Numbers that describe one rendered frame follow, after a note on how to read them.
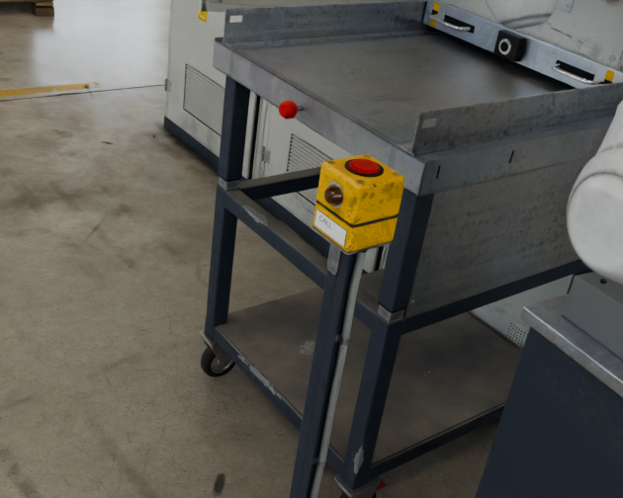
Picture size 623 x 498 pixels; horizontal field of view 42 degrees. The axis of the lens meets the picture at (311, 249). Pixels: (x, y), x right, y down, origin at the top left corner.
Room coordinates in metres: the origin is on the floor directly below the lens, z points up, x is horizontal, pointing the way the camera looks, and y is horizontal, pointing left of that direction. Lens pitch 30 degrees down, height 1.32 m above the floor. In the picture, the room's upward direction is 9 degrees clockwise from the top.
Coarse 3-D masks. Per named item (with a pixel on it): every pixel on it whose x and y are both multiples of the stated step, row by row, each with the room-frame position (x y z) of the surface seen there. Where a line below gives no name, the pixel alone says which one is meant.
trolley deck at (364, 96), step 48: (240, 48) 1.57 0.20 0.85; (288, 48) 1.62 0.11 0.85; (336, 48) 1.67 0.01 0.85; (384, 48) 1.73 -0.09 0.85; (432, 48) 1.79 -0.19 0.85; (480, 48) 1.85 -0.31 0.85; (288, 96) 1.41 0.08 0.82; (336, 96) 1.38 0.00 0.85; (384, 96) 1.42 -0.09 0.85; (432, 96) 1.46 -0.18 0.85; (480, 96) 1.50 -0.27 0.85; (336, 144) 1.29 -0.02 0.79; (384, 144) 1.21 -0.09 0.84; (480, 144) 1.25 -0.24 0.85; (528, 144) 1.29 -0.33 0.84; (576, 144) 1.38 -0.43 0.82; (432, 192) 1.16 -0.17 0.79
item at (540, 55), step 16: (432, 0) 1.91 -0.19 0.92; (448, 16) 1.87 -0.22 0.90; (464, 16) 1.84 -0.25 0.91; (480, 16) 1.81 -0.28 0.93; (448, 32) 1.86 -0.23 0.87; (464, 32) 1.83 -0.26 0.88; (480, 32) 1.79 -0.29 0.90; (496, 32) 1.76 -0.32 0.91; (512, 32) 1.73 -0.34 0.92; (528, 48) 1.69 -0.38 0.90; (544, 48) 1.66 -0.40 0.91; (560, 48) 1.64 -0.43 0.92; (528, 64) 1.68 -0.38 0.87; (544, 64) 1.65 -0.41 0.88; (576, 64) 1.60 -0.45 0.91; (592, 64) 1.57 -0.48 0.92; (560, 80) 1.62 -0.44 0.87; (576, 80) 1.59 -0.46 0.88; (592, 80) 1.57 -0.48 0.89; (608, 80) 1.54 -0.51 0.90
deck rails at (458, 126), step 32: (224, 32) 1.58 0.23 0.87; (256, 32) 1.63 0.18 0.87; (288, 32) 1.68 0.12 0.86; (320, 32) 1.74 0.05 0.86; (352, 32) 1.80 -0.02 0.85; (384, 32) 1.85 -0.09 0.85; (416, 32) 1.90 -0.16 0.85; (544, 96) 1.35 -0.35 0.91; (576, 96) 1.41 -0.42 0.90; (608, 96) 1.48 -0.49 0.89; (416, 128) 1.16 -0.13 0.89; (448, 128) 1.21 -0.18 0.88; (480, 128) 1.26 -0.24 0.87; (512, 128) 1.31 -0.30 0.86; (544, 128) 1.36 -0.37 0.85
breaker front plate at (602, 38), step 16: (448, 0) 1.89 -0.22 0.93; (464, 0) 1.86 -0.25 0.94; (480, 0) 1.83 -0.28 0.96; (560, 0) 1.67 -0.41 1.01; (576, 0) 1.65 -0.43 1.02; (592, 0) 1.62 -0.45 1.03; (560, 16) 1.67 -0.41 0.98; (576, 16) 1.64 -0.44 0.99; (592, 16) 1.61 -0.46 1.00; (608, 16) 1.59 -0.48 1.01; (528, 32) 1.71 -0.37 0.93; (544, 32) 1.69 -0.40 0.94; (560, 32) 1.66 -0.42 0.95; (576, 32) 1.63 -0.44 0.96; (592, 32) 1.60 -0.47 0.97; (608, 32) 1.58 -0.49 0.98; (576, 48) 1.62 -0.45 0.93; (592, 48) 1.60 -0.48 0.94; (608, 48) 1.57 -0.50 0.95; (608, 64) 1.56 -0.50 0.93
